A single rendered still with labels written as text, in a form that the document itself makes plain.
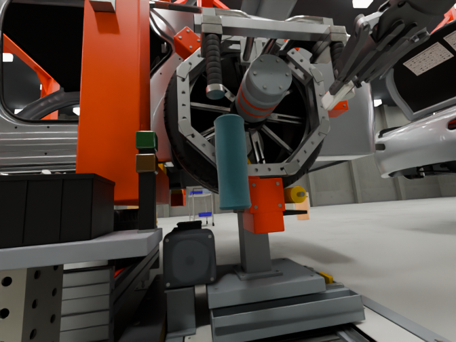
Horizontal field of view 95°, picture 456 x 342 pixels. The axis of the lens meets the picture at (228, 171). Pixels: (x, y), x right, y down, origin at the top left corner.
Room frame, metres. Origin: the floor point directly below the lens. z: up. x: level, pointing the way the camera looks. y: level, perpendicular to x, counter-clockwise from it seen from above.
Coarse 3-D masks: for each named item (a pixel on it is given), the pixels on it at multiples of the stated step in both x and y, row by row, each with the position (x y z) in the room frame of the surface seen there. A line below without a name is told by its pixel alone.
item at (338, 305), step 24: (336, 288) 0.82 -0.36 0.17; (216, 312) 0.73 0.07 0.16; (240, 312) 0.74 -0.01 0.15; (264, 312) 0.70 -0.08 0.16; (288, 312) 0.71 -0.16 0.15; (312, 312) 0.73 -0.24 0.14; (336, 312) 0.74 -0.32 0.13; (360, 312) 0.75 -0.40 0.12; (216, 336) 0.67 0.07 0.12; (240, 336) 0.69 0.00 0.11; (264, 336) 0.70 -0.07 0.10
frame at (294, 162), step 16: (224, 48) 0.71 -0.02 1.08; (272, 48) 0.73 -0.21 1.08; (192, 64) 0.65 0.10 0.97; (288, 64) 0.75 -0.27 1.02; (304, 64) 0.72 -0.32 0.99; (304, 80) 0.76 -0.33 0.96; (320, 80) 0.72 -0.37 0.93; (320, 96) 0.73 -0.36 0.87; (320, 112) 0.72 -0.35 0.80; (192, 128) 0.65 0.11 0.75; (320, 128) 0.72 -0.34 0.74; (192, 144) 0.66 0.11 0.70; (208, 144) 0.66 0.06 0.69; (304, 144) 0.71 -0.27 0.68; (208, 160) 0.70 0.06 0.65; (288, 160) 0.75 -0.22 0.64; (304, 160) 0.71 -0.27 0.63; (272, 176) 0.73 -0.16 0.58
